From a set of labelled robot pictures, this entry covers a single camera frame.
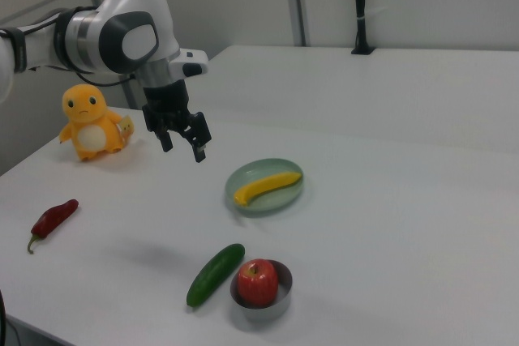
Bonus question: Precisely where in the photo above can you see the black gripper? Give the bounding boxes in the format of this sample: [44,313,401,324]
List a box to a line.
[141,80,213,164]

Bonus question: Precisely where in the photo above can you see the green cucumber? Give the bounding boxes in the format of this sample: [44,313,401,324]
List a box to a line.
[186,243,247,308]

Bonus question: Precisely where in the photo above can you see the metal bowl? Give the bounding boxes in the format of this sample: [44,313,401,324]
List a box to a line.
[229,259,294,321]

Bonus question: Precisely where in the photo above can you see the orange plush toy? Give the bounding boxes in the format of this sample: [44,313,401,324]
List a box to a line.
[58,83,133,162]

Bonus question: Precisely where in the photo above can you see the yellow banana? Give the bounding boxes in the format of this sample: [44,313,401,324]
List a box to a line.
[233,171,303,207]

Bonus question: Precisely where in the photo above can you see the pale green plate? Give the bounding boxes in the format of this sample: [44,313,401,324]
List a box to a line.
[225,158,305,220]

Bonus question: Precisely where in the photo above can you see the red chili pepper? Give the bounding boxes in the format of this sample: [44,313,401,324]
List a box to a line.
[27,199,80,255]

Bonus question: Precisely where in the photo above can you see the red apple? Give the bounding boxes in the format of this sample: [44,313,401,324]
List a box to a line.
[237,258,280,309]

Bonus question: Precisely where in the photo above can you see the black pole with cable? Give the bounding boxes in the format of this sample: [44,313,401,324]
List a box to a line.
[350,0,377,56]

